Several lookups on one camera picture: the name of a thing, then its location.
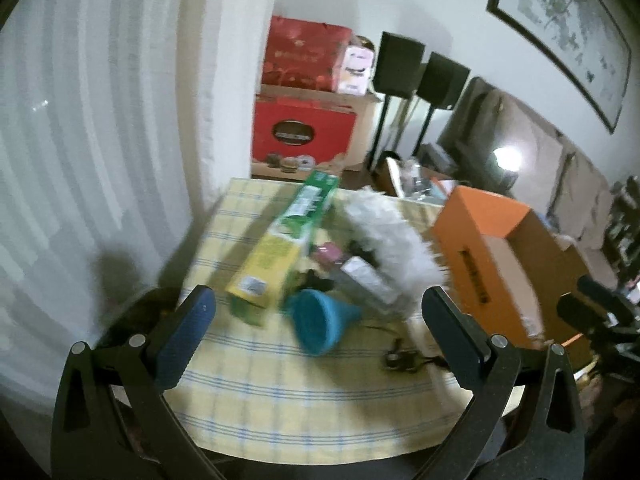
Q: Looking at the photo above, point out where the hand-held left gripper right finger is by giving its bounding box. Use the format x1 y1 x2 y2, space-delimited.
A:
415 286 586 480

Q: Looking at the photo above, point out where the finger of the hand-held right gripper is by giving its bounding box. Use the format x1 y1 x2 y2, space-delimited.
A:
556 294 618 343
577 276 640 313

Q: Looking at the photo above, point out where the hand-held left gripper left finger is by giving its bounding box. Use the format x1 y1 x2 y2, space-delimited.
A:
50 284 228 480

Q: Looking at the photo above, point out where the orange cardboard box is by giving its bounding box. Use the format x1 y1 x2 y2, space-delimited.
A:
430 185 598 367

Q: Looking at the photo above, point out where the clear bottle with pink cap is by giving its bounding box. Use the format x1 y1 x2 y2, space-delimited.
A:
312 241 406 318

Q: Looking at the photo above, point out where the white feather duster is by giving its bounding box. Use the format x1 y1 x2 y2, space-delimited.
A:
340 186 451 313

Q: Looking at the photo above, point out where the long green yellow box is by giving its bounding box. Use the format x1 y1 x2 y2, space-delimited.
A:
225 170 341 328

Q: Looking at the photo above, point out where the blue funnel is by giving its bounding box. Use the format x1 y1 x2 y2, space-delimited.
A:
286 288 362 357

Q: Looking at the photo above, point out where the dark cluttered shelf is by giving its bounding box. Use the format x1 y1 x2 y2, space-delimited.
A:
602 177 640 306

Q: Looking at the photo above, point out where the yellow plaid tablecloth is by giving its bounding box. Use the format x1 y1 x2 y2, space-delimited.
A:
162 176 526 453

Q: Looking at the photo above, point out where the covered sofa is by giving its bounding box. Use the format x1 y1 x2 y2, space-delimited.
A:
437 77 621 261

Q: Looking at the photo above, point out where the open cardboard box with clutter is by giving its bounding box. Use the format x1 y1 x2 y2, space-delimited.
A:
377 156 457 200

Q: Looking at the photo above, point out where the white curtain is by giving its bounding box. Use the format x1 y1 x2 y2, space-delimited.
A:
0 0 216 461

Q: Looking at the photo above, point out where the black speaker stand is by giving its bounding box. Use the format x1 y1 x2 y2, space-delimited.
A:
367 95 392 171
411 102 437 161

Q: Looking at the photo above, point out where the red gift boxes stack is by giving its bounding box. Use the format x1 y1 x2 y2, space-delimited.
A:
257 82 383 173

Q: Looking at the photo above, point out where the red biscuit collection box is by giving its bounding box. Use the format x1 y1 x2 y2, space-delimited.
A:
250 95 358 178

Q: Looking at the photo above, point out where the black speaker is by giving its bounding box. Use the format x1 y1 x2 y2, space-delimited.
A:
416 52 471 110
374 31 427 98

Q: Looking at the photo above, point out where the pink white small box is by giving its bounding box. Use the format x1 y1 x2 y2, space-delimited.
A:
337 42 376 96

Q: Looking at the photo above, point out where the red floral gift box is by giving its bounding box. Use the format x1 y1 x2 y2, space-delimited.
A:
261 16 353 93

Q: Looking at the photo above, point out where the framed wall picture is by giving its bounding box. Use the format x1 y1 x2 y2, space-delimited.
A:
486 0 633 135

